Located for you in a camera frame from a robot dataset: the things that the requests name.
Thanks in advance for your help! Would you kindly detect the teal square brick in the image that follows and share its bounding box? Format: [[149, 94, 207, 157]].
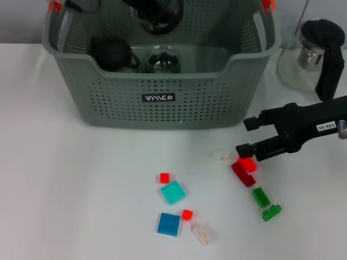
[[160, 180, 187, 206]]

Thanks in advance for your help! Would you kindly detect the grey-green perforated storage bin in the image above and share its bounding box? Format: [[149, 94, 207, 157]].
[[42, 0, 281, 130]]

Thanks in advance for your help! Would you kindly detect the glass pitcher with black handle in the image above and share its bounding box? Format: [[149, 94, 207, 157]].
[[277, 18, 346, 102]]

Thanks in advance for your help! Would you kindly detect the green rectangular brick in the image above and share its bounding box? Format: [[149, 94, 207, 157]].
[[252, 186, 273, 209]]

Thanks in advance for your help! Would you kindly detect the dark clay teapot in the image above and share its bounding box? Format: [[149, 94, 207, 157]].
[[91, 36, 140, 72]]

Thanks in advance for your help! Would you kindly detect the orange bin handle clip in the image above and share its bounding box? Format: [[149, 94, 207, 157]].
[[48, 0, 63, 14], [260, 0, 277, 14]]

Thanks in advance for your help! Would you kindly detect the green stepped brick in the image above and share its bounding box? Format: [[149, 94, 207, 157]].
[[261, 204, 282, 223]]

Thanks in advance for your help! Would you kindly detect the long clear white brick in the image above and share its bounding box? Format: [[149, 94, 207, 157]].
[[191, 222, 219, 246]]

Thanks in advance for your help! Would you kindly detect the bright red brick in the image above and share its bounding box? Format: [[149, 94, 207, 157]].
[[237, 157, 257, 173]]

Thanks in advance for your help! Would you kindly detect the blue four-stud brick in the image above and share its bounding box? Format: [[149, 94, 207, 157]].
[[157, 212, 181, 238]]

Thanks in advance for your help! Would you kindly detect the right arm cable with connector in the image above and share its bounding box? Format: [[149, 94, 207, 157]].
[[337, 119, 347, 140]]

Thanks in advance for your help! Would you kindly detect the glass teacup with black sleeve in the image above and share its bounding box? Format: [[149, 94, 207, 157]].
[[130, 0, 184, 35], [145, 45, 182, 74]]

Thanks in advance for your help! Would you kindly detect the arm cable with connector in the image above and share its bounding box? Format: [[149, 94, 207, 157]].
[[337, 119, 347, 140], [62, 0, 101, 14]]

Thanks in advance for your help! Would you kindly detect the dark red translucent brick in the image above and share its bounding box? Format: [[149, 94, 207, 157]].
[[231, 161, 257, 187]]

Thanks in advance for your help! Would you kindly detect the left arm cable with connector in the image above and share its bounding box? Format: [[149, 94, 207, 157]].
[[62, 0, 101, 14]]

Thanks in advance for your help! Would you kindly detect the small white brick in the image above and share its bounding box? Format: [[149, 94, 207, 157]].
[[210, 149, 233, 163]]

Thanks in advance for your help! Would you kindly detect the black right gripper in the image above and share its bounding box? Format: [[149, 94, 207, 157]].
[[235, 94, 347, 163]]

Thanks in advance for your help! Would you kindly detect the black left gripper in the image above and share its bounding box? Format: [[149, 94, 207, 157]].
[[121, 0, 149, 16]]

